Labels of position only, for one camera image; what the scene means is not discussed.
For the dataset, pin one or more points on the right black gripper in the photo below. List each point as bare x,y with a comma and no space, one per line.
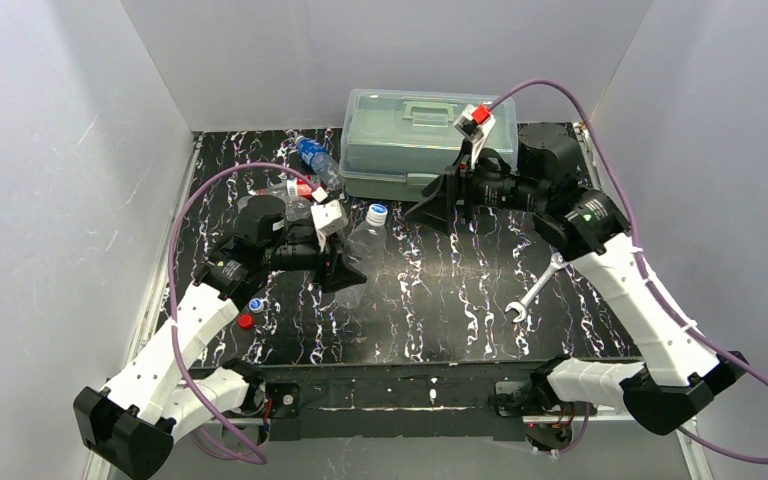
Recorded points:
458,195

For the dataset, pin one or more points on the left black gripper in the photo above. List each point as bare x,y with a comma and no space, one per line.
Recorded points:
325,259

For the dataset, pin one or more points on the clear unlabelled plastic bottle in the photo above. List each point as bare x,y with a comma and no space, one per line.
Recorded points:
364,242

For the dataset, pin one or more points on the blue white bottle cap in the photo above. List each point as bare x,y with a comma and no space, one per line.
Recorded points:
377,214
256,305

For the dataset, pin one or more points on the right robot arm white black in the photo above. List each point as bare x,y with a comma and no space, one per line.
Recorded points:
677,375

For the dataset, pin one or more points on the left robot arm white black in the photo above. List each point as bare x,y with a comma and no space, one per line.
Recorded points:
134,420

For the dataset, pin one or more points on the red label plastic bottle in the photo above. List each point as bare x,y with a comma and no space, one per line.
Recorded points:
291,189

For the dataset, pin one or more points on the red bottle cap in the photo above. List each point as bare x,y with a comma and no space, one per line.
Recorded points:
246,321

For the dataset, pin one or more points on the blue label plastic bottle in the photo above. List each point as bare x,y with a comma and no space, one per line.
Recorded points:
316,157

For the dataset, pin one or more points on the translucent plastic storage box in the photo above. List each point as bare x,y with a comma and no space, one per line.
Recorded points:
394,143

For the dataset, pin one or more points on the silver open-end wrench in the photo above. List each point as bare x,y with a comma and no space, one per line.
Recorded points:
518,309

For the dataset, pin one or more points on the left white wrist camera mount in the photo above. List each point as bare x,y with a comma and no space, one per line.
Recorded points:
328,216

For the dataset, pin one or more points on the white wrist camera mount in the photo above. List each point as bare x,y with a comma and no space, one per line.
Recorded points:
475,123
328,216

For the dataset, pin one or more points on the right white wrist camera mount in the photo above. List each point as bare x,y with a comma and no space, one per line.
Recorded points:
475,123

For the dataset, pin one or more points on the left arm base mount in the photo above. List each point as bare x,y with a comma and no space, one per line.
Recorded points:
269,401

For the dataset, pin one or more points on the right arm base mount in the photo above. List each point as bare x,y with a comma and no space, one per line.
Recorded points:
552,427

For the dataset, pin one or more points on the aluminium frame rail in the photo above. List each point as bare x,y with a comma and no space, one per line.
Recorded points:
380,403

